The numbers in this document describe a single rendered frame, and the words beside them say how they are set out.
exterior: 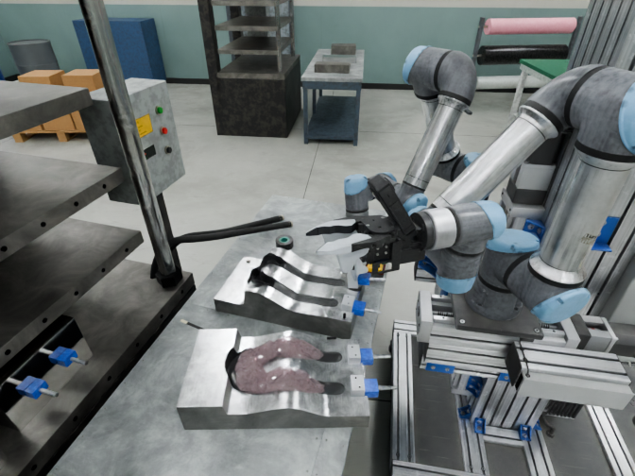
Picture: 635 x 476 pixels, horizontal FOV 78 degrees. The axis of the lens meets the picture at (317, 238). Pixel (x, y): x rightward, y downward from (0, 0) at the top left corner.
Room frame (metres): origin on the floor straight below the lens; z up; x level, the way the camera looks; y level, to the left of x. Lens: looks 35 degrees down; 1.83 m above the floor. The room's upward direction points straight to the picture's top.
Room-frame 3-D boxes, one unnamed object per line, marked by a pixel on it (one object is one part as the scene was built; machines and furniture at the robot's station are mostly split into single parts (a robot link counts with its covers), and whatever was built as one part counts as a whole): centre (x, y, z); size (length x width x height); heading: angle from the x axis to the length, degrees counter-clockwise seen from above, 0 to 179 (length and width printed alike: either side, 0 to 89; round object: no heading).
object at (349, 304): (0.94, -0.15, 0.89); 0.13 x 0.05 x 0.05; 74
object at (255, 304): (1.07, 0.09, 0.87); 0.50 x 0.26 x 0.14; 74
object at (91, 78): (5.17, 3.25, 0.37); 1.20 x 0.82 x 0.74; 92
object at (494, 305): (0.82, -0.50, 1.09); 0.15 x 0.15 x 0.10
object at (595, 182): (0.69, -0.54, 1.41); 0.15 x 0.12 x 0.55; 16
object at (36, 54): (6.72, 4.49, 0.44); 0.59 x 0.59 x 0.88
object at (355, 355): (0.77, -0.16, 0.86); 0.13 x 0.05 x 0.05; 91
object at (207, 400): (0.70, 0.11, 0.86); 0.50 x 0.26 x 0.11; 91
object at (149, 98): (1.47, 0.71, 0.74); 0.30 x 0.22 x 1.47; 164
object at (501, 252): (0.81, -0.51, 1.20); 0.13 x 0.12 x 0.14; 16
